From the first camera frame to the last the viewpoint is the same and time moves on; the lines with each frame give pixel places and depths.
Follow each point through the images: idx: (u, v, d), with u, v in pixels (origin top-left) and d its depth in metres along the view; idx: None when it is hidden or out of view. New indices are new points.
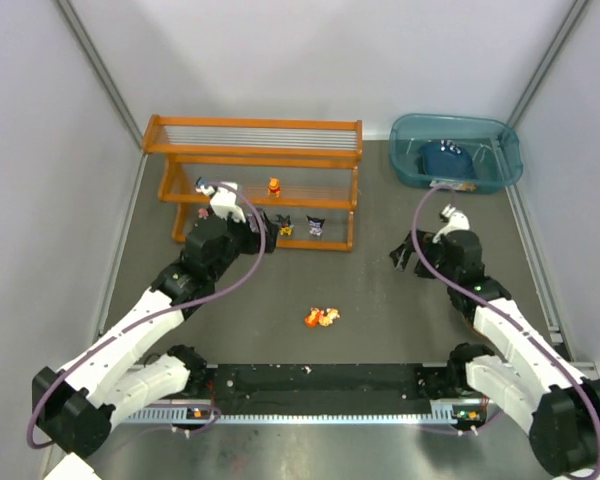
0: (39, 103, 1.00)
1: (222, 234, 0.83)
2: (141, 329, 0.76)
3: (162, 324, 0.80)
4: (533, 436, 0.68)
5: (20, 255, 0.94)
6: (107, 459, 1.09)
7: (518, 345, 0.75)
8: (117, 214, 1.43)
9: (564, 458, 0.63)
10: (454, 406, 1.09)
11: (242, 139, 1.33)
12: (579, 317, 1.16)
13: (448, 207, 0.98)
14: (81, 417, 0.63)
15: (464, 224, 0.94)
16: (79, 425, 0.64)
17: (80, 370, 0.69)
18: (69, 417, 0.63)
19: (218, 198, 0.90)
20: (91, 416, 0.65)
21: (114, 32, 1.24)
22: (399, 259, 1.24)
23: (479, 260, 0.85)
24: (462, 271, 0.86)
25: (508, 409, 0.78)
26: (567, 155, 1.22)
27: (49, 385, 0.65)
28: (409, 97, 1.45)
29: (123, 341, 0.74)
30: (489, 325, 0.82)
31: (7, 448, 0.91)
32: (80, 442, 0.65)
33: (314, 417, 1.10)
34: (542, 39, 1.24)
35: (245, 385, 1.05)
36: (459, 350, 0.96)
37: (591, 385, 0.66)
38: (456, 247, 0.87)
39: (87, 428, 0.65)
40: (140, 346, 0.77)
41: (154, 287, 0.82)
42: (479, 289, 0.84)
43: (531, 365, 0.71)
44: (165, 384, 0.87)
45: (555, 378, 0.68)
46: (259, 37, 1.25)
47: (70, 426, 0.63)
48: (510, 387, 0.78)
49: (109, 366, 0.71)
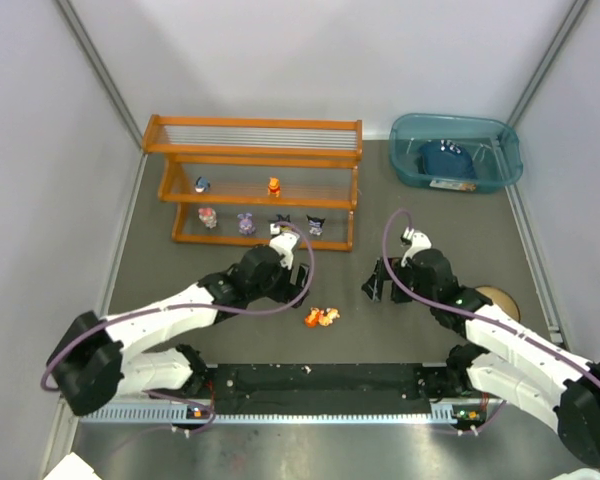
0: (39, 103, 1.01)
1: (274, 262, 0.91)
2: (181, 311, 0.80)
3: (200, 317, 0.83)
4: (562, 434, 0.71)
5: (20, 255, 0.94)
6: (108, 458, 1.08)
7: (518, 348, 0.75)
8: (117, 214, 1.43)
9: None
10: (454, 406, 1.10)
11: (242, 139, 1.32)
12: (579, 316, 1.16)
13: (407, 229, 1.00)
14: (107, 367, 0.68)
15: (425, 242, 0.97)
16: (103, 372, 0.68)
17: (121, 326, 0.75)
18: (95, 365, 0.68)
19: (279, 240, 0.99)
20: (115, 369, 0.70)
21: (113, 31, 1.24)
22: (373, 291, 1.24)
23: (450, 274, 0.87)
24: (438, 289, 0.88)
25: (523, 406, 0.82)
26: (567, 155, 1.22)
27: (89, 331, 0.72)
28: (409, 96, 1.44)
29: (164, 315, 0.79)
30: (483, 337, 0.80)
31: (7, 448, 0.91)
32: (92, 393, 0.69)
33: (314, 417, 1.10)
34: (542, 39, 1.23)
35: (245, 385, 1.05)
36: (455, 356, 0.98)
37: None
38: (425, 268, 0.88)
39: (106, 380, 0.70)
40: (176, 327, 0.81)
41: (201, 284, 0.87)
42: (461, 302, 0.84)
43: (538, 364, 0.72)
44: (168, 375, 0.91)
45: (564, 371, 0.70)
46: (259, 36, 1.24)
47: (91, 374, 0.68)
48: (522, 386, 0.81)
49: (146, 333, 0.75)
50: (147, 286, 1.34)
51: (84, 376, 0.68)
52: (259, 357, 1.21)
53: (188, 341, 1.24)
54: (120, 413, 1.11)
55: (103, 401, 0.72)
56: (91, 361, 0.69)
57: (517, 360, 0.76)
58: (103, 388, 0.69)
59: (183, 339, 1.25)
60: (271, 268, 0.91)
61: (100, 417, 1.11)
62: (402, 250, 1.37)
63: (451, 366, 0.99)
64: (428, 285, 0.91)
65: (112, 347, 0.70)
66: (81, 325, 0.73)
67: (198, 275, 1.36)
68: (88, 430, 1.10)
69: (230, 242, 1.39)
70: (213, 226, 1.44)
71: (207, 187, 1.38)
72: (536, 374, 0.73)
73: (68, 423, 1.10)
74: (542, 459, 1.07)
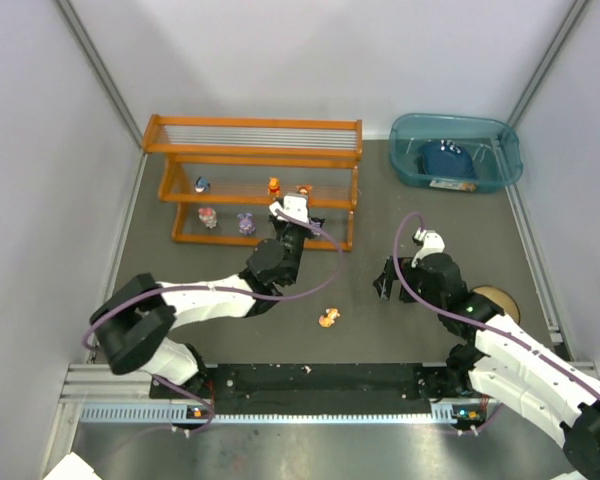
0: (41, 103, 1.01)
1: (280, 257, 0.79)
2: (227, 295, 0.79)
3: (241, 305, 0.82)
4: (568, 450, 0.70)
5: (19, 257, 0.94)
6: (107, 459, 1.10)
7: (531, 365, 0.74)
8: (117, 214, 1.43)
9: None
10: (454, 406, 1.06)
11: (242, 138, 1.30)
12: (579, 318, 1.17)
13: (419, 230, 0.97)
14: (160, 327, 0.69)
15: (438, 244, 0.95)
16: (152, 334, 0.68)
17: (173, 294, 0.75)
18: (149, 323, 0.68)
19: (290, 215, 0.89)
20: (166, 330, 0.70)
21: (113, 31, 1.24)
22: (382, 289, 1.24)
23: (459, 280, 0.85)
24: (447, 295, 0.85)
25: (525, 414, 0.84)
26: (567, 156, 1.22)
27: (148, 291, 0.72)
28: (409, 97, 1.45)
29: (214, 294, 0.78)
30: (493, 348, 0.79)
31: (7, 450, 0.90)
32: (133, 352, 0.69)
33: (314, 417, 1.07)
34: (542, 40, 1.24)
35: (245, 385, 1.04)
36: (455, 356, 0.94)
37: None
38: (433, 272, 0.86)
39: (154, 340, 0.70)
40: (216, 308, 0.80)
41: (241, 277, 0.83)
42: (471, 310, 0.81)
43: (551, 384, 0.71)
44: (179, 366, 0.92)
45: (579, 393, 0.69)
46: (261, 37, 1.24)
47: (143, 331, 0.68)
48: (526, 397, 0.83)
49: (195, 305, 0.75)
50: None
51: (133, 330, 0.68)
52: (259, 357, 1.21)
53: (188, 340, 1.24)
54: (120, 413, 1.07)
55: (141, 361, 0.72)
56: (145, 318, 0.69)
57: (528, 375, 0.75)
58: (142, 349, 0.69)
59: (183, 338, 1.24)
60: (284, 265, 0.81)
61: (100, 417, 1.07)
62: (403, 250, 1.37)
63: (452, 365, 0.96)
64: (436, 291, 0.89)
65: (166, 309, 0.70)
66: (137, 285, 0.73)
67: (197, 273, 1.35)
68: (88, 431, 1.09)
69: (230, 243, 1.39)
70: (213, 226, 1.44)
71: (207, 187, 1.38)
72: (548, 392, 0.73)
73: (68, 423, 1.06)
74: (541, 458, 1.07)
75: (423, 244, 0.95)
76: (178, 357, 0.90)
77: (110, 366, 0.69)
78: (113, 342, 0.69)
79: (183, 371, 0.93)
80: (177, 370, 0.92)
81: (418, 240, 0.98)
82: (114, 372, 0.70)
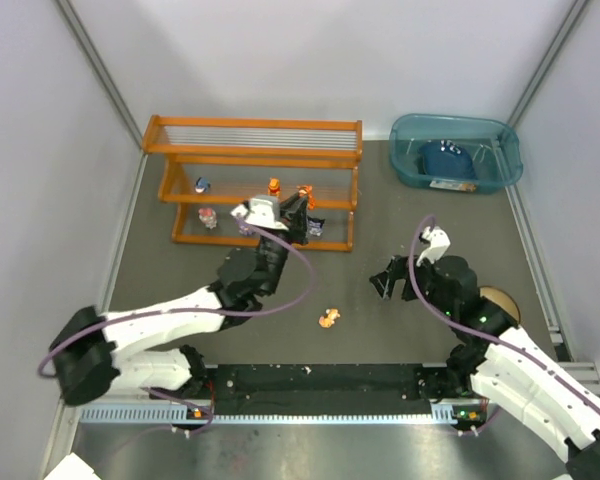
0: (41, 104, 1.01)
1: (250, 267, 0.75)
2: (185, 317, 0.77)
3: (209, 322, 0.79)
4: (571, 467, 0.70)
5: (18, 258, 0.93)
6: (107, 459, 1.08)
7: (546, 386, 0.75)
8: (117, 214, 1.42)
9: None
10: (453, 406, 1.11)
11: (241, 139, 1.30)
12: (578, 318, 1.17)
13: (427, 228, 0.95)
14: (99, 367, 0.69)
15: (444, 241, 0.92)
16: (91, 374, 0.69)
17: (119, 325, 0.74)
18: (87, 364, 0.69)
19: (251, 221, 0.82)
20: (108, 368, 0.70)
21: (113, 31, 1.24)
22: (385, 289, 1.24)
23: (474, 287, 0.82)
24: (460, 302, 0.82)
25: (525, 422, 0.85)
26: (568, 156, 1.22)
27: (90, 327, 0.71)
28: (409, 97, 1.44)
29: (167, 319, 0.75)
30: (506, 363, 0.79)
31: (6, 451, 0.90)
32: (78, 389, 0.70)
33: (314, 417, 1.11)
34: (542, 40, 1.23)
35: (245, 385, 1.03)
36: (455, 357, 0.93)
37: None
38: (448, 279, 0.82)
39: (97, 378, 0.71)
40: (176, 330, 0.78)
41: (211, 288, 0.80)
42: (485, 321, 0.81)
43: (566, 407, 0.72)
44: (167, 376, 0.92)
45: (593, 419, 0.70)
46: (261, 36, 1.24)
47: (83, 371, 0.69)
48: (530, 408, 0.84)
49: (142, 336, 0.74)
50: (147, 286, 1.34)
51: (74, 370, 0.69)
52: (259, 357, 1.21)
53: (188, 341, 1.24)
54: (120, 413, 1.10)
55: (93, 393, 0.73)
56: (86, 357, 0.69)
57: (541, 394, 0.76)
58: (87, 386, 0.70)
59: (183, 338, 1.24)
60: (256, 275, 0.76)
61: (101, 417, 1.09)
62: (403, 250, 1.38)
63: (451, 366, 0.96)
64: (446, 296, 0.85)
65: (105, 348, 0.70)
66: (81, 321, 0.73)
67: (197, 274, 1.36)
68: (88, 431, 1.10)
69: (230, 243, 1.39)
70: (213, 226, 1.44)
71: (207, 188, 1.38)
72: (560, 412, 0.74)
73: (68, 423, 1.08)
74: (541, 458, 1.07)
75: (430, 242, 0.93)
76: (160, 368, 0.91)
77: (62, 399, 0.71)
78: (62, 378, 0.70)
79: (174, 378, 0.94)
80: (165, 379, 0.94)
81: (425, 239, 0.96)
82: (67, 403, 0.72)
